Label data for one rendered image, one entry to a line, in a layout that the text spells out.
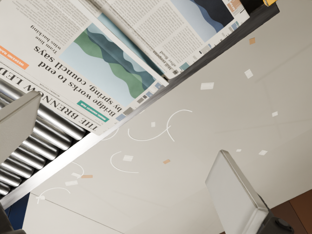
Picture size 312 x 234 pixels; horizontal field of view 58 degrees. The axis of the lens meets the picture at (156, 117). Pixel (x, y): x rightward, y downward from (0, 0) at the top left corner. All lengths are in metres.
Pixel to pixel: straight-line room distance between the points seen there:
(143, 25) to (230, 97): 1.58
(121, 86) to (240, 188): 0.39
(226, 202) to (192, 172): 2.31
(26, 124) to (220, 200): 0.13
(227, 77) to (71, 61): 1.49
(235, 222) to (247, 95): 1.90
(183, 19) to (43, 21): 0.22
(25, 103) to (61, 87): 0.35
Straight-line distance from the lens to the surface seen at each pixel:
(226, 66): 1.85
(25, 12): 0.48
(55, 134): 0.94
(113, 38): 0.46
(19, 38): 0.49
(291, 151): 2.73
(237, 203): 0.17
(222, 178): 0.20
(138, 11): 0.46
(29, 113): 0.19
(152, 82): 0.53
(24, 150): 1.02
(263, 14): 0.81
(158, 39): 0.49
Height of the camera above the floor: 1.46
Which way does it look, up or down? 49 degrees down
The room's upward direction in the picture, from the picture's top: 167 degrees clockwise
